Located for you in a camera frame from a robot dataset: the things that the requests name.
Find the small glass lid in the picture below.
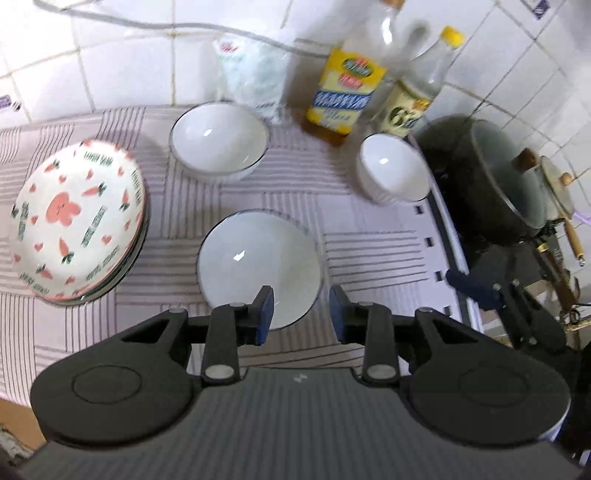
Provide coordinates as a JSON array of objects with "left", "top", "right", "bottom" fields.
[{"left": 538, "top": 156, "right": 578, "bottom": 221}]

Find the pot lid with wooden knob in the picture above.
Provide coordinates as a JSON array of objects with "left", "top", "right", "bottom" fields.
[{"left": 471, "top": 121, "right": 552, "bottom": 230}]

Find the pink patterned plate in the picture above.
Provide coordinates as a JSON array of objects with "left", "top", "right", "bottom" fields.
[{"left": 10, "top": 141, "right": 148, "bottom": 301}]

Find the small yellow cap bottle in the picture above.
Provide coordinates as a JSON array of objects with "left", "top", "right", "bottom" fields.
[{"left": 374, "top": 25, "right": 465, "bottom": 139}]

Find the striped tablecloth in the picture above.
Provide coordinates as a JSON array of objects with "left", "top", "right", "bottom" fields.
[{"left": 0, "top": 106, "right": 485, "bottom": 407}]

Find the clear plastic bag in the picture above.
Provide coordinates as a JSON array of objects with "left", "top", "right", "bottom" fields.
[{"left": 212, "top": 34, "right": 291, "bottom": 125}]

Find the white bowl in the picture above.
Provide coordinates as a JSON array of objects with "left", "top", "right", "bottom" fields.
[
  {"left": 355, "top": 133, "right": 432, "bottom": 205},
  {"left": 169, "top": 102, "right": 270, "bottom": 182},
  {"left": 197, "top": 210, "right": 323, "bottom": 330}
]

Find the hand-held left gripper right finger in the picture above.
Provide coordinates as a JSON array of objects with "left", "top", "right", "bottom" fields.
[{"left": 329, "top": 284, "right": 505, "bottom": 384}]

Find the large yellow label oil bottle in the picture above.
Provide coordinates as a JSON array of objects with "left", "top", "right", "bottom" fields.
[{"left": 300, "top": 0, "right": 402, "bottom": 146}]

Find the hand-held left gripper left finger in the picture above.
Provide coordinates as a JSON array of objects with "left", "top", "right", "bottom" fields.
[{"left": 99, "top": 285, "right": 276, "bottom": 385}]

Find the adapter power cable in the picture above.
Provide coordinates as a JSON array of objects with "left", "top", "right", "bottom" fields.
[{"left": 32, "top": 0, "right": 324, "bottom": 52}]

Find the wooden utensil handle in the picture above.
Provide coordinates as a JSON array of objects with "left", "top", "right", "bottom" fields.
[{"left": 561, "top": 217, "right": 586, "bottom": 268}]

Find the black wok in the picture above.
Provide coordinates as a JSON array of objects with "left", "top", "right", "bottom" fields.
[{"left": 416, "top": 115, "right": 555, "bottom": 245}]

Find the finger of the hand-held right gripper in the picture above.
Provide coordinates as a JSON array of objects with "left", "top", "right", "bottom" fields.
[{"left": 445, "top": 270, "right": 572, "bottom": 357}]

